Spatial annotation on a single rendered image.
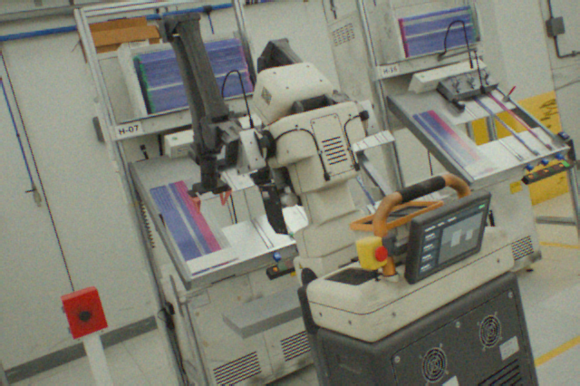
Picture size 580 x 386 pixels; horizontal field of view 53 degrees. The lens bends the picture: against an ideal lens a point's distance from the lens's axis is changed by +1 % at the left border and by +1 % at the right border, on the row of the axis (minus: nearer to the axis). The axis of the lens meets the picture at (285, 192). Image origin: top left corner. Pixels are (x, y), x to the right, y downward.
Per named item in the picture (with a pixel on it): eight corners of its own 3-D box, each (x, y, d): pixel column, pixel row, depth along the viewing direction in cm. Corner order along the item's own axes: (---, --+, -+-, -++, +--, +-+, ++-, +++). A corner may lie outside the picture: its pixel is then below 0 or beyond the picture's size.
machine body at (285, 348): (340, 362, 286) (311, 243, 278) (208, 424, 258) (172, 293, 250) (285, 332, 345) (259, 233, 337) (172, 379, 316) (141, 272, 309)
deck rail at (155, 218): (191, 290, 225) (191, 280, 221) (186, 291, 224) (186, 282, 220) (132, 170, 266) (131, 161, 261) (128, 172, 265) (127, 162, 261)
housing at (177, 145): (264, 144, 291) (266, 122, 281) (170, 168, 271) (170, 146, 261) (256, 134, 296) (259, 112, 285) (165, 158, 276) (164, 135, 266)
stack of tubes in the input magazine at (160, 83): (255, 91, 279) (240, 35, 276) (152, 113, 259) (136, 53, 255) (245, 94, 291) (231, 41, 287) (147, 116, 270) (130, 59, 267)
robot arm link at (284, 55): (261, 33, 213) (284, 29, 218) (255, 63, 223) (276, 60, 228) (331, 106, 191) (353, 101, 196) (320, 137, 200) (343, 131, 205)
